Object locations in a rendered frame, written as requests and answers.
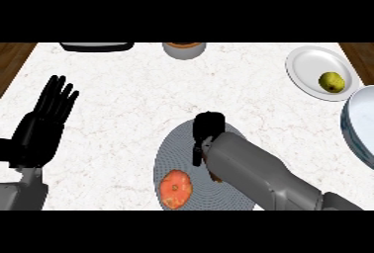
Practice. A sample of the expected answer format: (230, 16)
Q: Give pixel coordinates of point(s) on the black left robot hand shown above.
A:
(38, 131)

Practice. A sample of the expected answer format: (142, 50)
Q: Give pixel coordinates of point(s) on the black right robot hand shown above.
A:
(208, 126)

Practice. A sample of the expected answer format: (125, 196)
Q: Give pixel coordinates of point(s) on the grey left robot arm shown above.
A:
(22, 192)

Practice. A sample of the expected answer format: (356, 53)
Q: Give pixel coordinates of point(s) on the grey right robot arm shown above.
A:
(264, 173)

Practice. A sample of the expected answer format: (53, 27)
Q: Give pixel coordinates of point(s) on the round grey placemat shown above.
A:
(193, 184)

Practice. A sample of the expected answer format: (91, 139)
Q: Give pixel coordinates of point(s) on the pale blue bowl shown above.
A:
(362, 126)

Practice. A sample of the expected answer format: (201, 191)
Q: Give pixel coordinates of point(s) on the grey cup with brown rim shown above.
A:
(183, 50)

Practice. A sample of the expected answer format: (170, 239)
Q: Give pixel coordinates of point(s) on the white plate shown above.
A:
(318, 72)

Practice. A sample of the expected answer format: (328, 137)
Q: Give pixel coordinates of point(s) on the black tray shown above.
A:
(97, 46)

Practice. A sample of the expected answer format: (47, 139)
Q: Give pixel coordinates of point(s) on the yellow-green fruit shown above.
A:
(331, 82)

